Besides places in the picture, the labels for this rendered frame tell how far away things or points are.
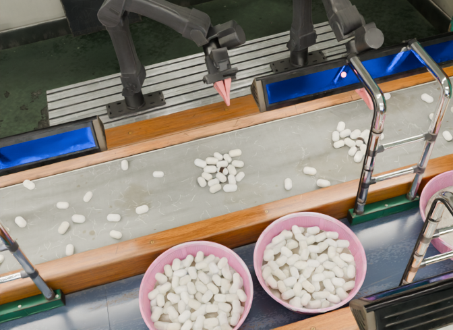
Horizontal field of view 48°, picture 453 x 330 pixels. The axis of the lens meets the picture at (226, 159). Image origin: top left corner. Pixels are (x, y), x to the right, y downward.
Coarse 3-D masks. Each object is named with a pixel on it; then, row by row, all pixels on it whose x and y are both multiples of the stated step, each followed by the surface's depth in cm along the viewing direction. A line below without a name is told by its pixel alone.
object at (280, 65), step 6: (306, 48) 177; (294, 54) 177; (300, 54) 176; (306, 54) 177; (312, 54) 185; (318, 54) 184; (282, 60) 183; (288, 60) 183; (294, 60) 179; (300, 60) 178; (306, 60) 180; (312, 60) 182; (318, 60) 182; (324, 60) 182; (270, 66) 183; (276, 66) 181; (282, 66) 181; (288, 66) 181; (294, 66) 180; (300, 66) 180; (276, 72) 179
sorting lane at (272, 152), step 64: (256, 128) 154; (320, 128) 152; (384, 128) 150; (448, 128) 148; (0, 192) 145; (64, 192) 143; (128, 192) 141; (192, 192) 140; (256, 192) 138; (64, 256) 129
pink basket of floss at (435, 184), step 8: (440, 176) 134; (448, 176) 135; (432, 184) 134; (440, 184) 135; (448, 184) 136; (424, 192) 131; (432, 192) 135; (424, 200) 132; (424, 208) 133; (424, 216) 126; (432, 240) 129; (440, 240) 122; (440, 248) 127; (448, 248) 123
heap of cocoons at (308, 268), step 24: (288, 240) 129; (312, 240) 127; (336, 240) 129; (264, 264) 126; (288, 264) 124; (312, 264) 123; (336, 264) 123; (288, 288) 120; (312, 288) 119; (336, 288) 120
